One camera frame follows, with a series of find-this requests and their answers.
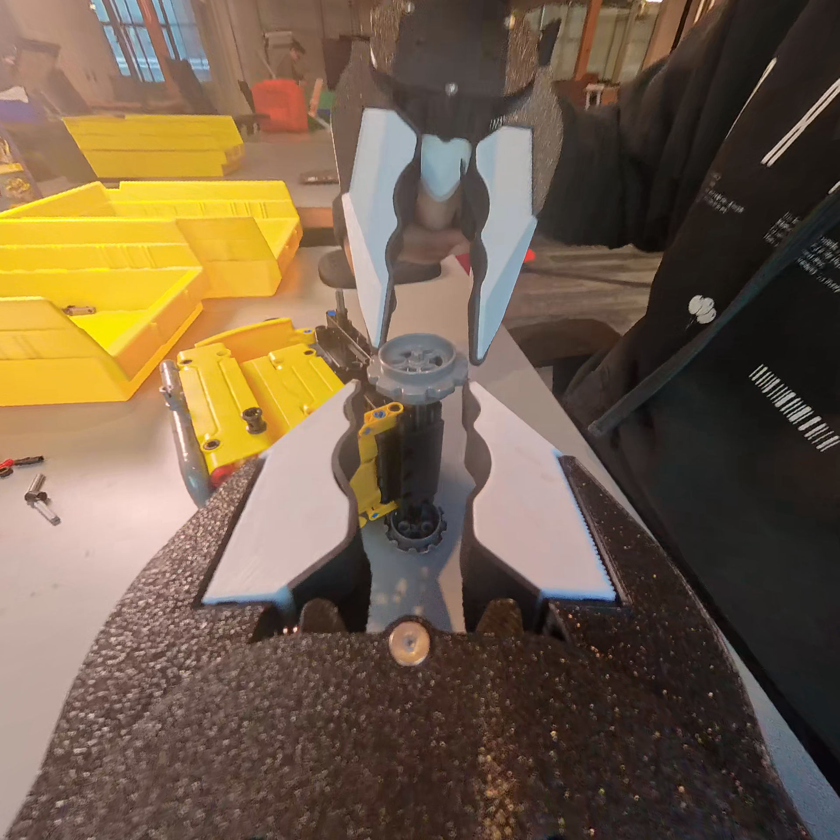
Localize person's right hand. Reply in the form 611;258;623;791
400;196;472;265

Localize adjoining grey table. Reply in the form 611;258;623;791
239;131;342;212

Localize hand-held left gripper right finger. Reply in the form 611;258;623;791
461;379;619;634

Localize orange traffic cone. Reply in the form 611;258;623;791
455;244;538;277

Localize large paned window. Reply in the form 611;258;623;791
92;0;211;83

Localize grey toothed wheel hub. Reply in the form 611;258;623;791
365;332;471;403
384;502;448;557

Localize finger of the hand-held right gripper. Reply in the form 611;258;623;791
341;107;421;349
467;123;539;365

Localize person's right forearm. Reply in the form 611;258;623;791
537;39;742;253

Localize grey axle with black connector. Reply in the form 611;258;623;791
23;472;63;527

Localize black shoulder strap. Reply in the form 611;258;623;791
587;196;840;439

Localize grey desk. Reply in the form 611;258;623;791
0;209;840;840

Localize red plastic crate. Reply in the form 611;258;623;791
252;79;308;134

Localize yellow black toy brick vehicle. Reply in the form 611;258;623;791
161;317;448;526

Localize yellow plastic storage bin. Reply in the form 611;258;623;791
62;113;245;180
0;180;304;260
0;217;280;299
0;266;212;409

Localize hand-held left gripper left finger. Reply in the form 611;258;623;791
200;379;371;634

